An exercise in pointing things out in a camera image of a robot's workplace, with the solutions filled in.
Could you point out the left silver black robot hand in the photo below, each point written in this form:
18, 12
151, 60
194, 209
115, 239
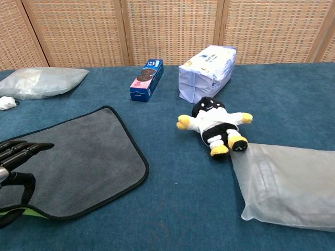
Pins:
18, 153

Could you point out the grey and green cloth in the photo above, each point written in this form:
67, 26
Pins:
86, 162

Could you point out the small white crumpled wad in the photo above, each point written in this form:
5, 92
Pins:
6, 103

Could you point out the frosted bag with white contents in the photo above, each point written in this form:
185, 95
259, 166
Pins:
39, 82

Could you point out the blue pink cookie box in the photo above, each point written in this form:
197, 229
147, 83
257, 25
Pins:
146, 82

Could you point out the blue felt table cover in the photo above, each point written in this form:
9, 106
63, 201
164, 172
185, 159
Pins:
188, 196

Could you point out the woven rattan folding screen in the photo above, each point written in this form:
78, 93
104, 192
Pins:
170, 31

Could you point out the black white plush doll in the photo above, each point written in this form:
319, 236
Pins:
213, 123

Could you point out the white tissue pack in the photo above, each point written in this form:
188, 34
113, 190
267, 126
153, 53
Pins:
204, 75

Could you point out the frosted bag with grey contents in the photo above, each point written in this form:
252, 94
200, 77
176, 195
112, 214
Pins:
288, 185

